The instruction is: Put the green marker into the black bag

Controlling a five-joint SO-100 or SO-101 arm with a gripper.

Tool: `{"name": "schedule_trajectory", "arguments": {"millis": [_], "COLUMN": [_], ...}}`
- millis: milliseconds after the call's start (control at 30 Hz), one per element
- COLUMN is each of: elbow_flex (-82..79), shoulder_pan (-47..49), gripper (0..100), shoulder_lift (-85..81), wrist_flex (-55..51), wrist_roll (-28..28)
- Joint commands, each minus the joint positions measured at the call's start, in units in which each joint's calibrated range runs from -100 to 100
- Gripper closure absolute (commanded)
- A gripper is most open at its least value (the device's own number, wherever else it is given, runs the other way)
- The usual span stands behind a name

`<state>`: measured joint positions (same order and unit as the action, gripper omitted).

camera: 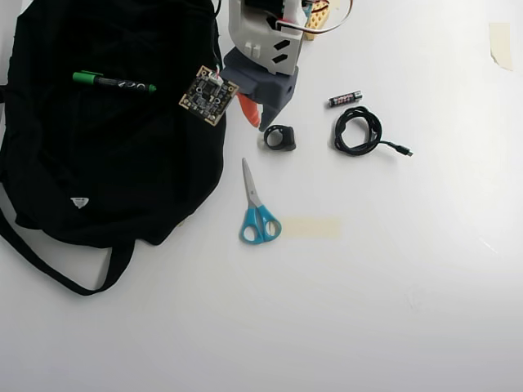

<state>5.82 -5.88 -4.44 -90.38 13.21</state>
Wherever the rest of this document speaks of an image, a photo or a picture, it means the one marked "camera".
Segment white and navy gripper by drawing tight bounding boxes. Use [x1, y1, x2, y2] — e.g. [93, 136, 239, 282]
[222, 0, 306, 132]

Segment green capped black marker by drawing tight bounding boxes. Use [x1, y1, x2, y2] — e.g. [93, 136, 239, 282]
[72, 69, 159, 96]

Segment black fabric bag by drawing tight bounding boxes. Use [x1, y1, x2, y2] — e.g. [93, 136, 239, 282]
[0, 0, 229, 297]

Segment black AAA battery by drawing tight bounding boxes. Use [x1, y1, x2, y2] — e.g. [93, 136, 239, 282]
[327, 91, 364, 110]

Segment long beige masking tape strip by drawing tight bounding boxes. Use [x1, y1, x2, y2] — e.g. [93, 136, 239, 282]
[279, 216, 342, 239]

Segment short beige masking tape strip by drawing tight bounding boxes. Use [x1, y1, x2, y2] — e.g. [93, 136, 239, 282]
[488, 21, 515, 73]

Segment black plastic ring strap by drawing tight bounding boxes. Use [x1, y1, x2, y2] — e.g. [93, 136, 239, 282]
[261, 123, 297, 154]

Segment bare camera circuit board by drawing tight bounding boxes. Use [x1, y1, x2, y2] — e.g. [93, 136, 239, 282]
[177, 65, 240, 128]

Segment blue handled scissors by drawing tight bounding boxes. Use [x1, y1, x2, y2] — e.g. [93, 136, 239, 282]
[238, 157, 284, 246]

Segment black braided USB cable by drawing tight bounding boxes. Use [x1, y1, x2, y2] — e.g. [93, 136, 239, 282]
[332, 105, 415, 158]

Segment red and white servo cable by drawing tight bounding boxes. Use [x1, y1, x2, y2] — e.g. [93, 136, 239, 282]
[275, 0, 357, 37]

